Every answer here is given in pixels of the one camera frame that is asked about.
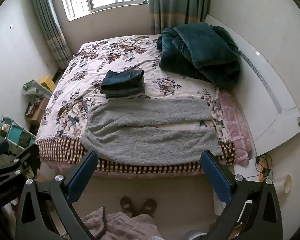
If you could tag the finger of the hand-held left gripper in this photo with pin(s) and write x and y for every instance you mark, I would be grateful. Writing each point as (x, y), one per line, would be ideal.
(25, 158)

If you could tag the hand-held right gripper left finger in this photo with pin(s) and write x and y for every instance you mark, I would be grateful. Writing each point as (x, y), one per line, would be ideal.
(82, 177)

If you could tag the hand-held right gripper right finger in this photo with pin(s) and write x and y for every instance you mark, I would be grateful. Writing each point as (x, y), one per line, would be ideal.
(217, 180)

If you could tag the grey fluffy towel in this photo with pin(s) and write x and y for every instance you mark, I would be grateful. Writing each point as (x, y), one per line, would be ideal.
(145, 140)

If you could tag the white rack with teal bins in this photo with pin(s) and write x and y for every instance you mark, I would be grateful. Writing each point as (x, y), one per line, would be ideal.
(17, 133)

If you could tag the cardboard box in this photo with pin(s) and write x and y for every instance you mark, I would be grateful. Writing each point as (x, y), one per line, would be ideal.
(38, 110)

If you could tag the pink mattress pad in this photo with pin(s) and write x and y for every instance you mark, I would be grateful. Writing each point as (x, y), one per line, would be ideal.
(232, 120)

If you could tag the pink cloth on floor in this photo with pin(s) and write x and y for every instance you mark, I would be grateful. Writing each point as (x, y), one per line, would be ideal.
(125, 225)

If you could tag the white paper cup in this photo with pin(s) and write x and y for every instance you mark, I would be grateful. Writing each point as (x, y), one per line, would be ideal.
(282, 183)

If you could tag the green white plastic bag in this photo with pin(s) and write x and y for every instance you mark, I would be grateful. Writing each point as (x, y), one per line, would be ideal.
(30, 86)

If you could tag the yellow box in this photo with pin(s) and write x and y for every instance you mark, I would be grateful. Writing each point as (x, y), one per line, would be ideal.
(47, 82)

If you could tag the white headboard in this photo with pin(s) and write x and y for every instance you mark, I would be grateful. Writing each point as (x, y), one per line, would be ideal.
(272, 85)

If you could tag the floral quilt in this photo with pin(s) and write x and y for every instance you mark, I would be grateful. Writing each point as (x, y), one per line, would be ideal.
(90, 62)

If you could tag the teal plush blanket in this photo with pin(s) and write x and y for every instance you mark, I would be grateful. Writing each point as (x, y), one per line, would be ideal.
(202, 52)

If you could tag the striped green curtain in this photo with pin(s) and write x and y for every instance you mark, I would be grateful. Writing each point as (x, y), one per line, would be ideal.
(47, 25)
(175, 2)

